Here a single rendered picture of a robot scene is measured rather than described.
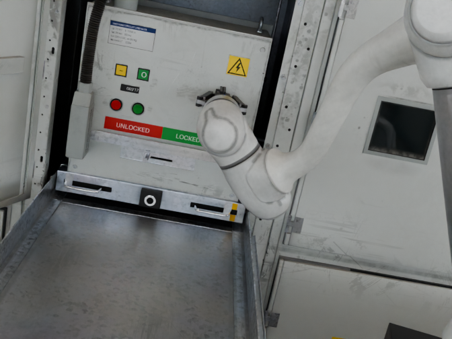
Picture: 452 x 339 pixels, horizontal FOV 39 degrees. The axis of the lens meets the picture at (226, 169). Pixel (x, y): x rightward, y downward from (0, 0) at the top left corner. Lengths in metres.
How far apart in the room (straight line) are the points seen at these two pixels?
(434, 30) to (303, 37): 0.79
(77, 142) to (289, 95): 0.57
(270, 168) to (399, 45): 0.38
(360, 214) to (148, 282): 0.65
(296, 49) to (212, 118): 0.45
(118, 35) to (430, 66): 0.97
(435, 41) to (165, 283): 0.85
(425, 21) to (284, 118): 0.85
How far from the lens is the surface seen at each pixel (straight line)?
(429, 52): 0.95
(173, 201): 1.82
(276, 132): 1.72
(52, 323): 1.32
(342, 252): 1.85
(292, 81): 1.69
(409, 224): 1.86
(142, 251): 1.62
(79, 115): 1.68
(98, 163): 1.82
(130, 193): 1.82
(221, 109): 1.32
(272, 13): 2.45
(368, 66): 1.21
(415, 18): 0.93
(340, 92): 1.24
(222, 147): 1.30
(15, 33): 1.69
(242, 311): 1.44
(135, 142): 1.74
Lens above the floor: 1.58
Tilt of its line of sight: 18 degrees down
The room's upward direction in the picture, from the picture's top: 12 degrees clockwise
